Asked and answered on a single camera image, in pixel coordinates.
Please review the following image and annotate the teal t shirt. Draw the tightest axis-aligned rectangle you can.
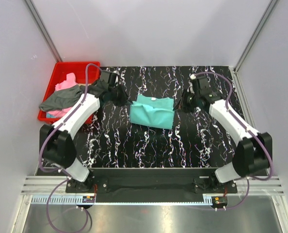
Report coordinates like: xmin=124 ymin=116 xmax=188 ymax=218
xmin=129 ymin=95 xmax=175 ymax=130

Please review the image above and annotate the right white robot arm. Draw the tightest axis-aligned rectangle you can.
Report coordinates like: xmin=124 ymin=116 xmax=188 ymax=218
xmin=174 ymin=89 xmax=273 ymax=193

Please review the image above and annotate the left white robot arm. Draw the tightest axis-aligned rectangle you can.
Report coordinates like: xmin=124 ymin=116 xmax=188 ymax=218
xmin=39 ymin=78 xmax=132 ymax=192

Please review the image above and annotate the pink t shirt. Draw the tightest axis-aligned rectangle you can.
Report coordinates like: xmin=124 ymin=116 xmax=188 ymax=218
xmin=46 ymin=73 xmax=77 ymax=118

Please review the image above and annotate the grey t shirt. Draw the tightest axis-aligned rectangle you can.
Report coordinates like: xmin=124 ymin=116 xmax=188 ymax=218
xmin=39 ymin=84 xmax=86 ymax=112

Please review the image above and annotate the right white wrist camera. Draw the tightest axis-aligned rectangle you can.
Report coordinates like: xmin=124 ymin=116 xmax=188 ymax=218
xmin=188 ymin=74 xmax=211 ymax=98

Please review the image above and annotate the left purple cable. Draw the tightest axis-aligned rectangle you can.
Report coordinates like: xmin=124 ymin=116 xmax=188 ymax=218
xmin=38 ymin=63 xmax=111 ymax=231

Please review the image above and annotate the purple cable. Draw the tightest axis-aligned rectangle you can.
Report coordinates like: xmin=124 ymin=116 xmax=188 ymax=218
xmin=194 ymin=72 xmax=274 ymax=211
xmin=38 ymin=63 xmax=111 ymax=231

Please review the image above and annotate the left aluminium corner post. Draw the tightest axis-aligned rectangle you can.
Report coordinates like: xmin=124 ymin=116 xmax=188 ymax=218
xmin=23 ymin=0 xmax=63 ymax=62

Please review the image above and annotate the aluminium corner post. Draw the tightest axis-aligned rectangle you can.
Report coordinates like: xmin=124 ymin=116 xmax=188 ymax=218
xmin=234 ymin=0 xmax=279 ymax=73
xmin=23 ymin=0 xmax=63 ymax=62

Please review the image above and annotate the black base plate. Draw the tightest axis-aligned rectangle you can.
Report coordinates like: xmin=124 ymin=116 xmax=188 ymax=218
xmin=58 ymin=168 xmax=240 ymax=205

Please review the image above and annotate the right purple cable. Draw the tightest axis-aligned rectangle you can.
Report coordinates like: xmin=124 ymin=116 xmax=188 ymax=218
xmin=194 ymin=72 xmax=274 ymax=211

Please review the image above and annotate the white slotted cable duct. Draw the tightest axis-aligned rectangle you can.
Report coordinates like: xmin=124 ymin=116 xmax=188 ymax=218
xmin=31 ymin=195 xmax=222 ymax=206

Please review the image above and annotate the right aluminium corner post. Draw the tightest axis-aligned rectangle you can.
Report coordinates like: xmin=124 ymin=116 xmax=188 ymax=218
xmin=234 ymin=0 xmax=279 ymax=73

